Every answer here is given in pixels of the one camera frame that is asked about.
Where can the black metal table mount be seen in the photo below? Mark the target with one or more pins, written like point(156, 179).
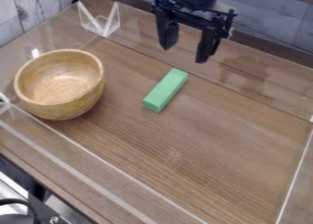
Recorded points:
point(23, 198)

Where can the clear acrylic wall panels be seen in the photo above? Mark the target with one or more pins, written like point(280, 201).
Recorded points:
point(223, 158)

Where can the clear acrylic corner bracket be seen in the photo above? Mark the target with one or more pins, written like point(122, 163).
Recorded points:
point(104, 26)

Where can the wooden bowl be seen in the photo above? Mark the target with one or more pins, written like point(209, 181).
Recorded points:
point(61, 84)

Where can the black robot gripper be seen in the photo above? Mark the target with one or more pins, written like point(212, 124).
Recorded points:
point(208, 15)

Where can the green rectangular block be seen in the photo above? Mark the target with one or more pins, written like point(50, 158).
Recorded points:
point(165, 90)

